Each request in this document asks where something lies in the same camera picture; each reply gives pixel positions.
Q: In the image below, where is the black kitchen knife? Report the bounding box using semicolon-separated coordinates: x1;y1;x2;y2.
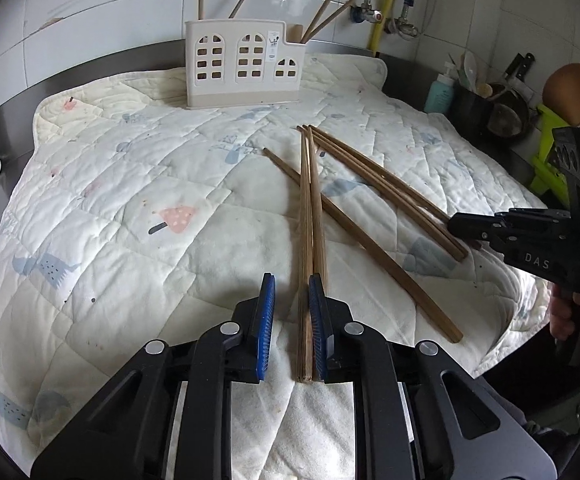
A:
503;52;535;82

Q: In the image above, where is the brown wooden bowl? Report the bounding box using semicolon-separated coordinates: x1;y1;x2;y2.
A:
542;63;580;126

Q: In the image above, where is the yellow gas hose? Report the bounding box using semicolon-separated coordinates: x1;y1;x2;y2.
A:
367;0;410;57

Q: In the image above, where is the white house-shaped utensil holder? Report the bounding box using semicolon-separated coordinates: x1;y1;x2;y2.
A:
185;18;306;108

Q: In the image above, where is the green plastic basket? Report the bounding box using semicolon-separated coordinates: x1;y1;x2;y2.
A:
530;104;569;208

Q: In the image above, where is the black utensil pot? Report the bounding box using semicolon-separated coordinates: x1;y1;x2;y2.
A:
447;84;531;146

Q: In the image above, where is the metal water valve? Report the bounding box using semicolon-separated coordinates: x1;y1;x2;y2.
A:
350;2;420;40

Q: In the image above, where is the long diagonal wooden chopstick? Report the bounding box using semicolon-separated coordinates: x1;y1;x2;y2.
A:
263;148;464;344

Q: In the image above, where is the teal soap bottle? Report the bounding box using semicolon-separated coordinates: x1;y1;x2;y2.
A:
424;62;455;114

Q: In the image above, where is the person's right hand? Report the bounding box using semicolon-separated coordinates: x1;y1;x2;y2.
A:
549;284;580;341

